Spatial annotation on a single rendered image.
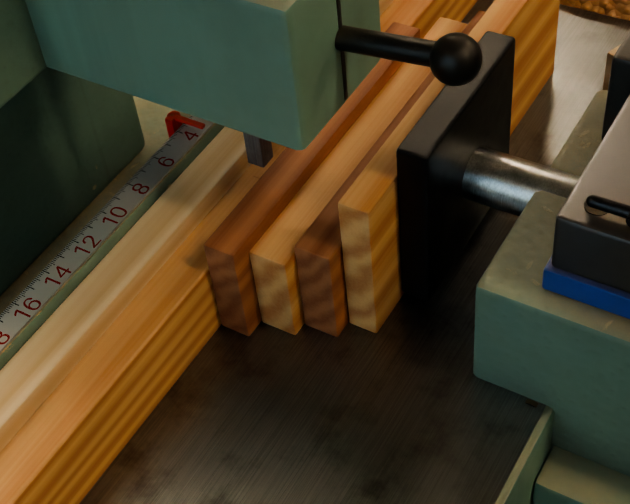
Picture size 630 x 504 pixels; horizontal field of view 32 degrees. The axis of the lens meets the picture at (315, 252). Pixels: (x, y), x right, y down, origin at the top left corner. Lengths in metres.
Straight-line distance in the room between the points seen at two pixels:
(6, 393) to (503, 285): 0.20
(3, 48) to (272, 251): 0.14
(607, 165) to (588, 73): 0.21
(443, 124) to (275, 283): 0.10
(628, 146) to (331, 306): 0.15
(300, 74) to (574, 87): 0.25
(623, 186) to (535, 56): 0.18
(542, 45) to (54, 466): 0.33
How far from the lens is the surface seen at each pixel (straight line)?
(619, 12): 0.69
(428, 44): 0.43
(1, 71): 0.50
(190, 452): 0.48
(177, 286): 0.49
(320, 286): 0.49
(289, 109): 0.43
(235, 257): 0.48
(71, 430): 0.45
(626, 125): 0.46
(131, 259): 0.49
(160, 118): 0.80
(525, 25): 0.57
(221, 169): 0.52
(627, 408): 0.47
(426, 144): 0.46
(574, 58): 0.66
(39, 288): 0.48
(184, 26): 0.44
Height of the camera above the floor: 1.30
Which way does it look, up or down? 47 degrees down
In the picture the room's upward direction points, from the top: 7 degrees counter-clockwise
